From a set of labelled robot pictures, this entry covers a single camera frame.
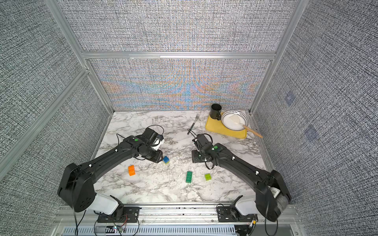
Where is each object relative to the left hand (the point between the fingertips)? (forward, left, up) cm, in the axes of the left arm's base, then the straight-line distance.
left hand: (162, 157), depth 83 cm
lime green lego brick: (-9, -26, -9) cm, 29 cm away
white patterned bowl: (+30, -48, -11) cm, 58 cm away
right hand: (+1, -19, +2) cm, 19 cm away
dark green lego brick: (-10, -14, -8) cm, 19 cm away
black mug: (+38, -37, -3) cm, 53 cm away
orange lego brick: (-3, +19, -9) cm, 22 cm away
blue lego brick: (+2, -1, -7) cm, 7 cm away
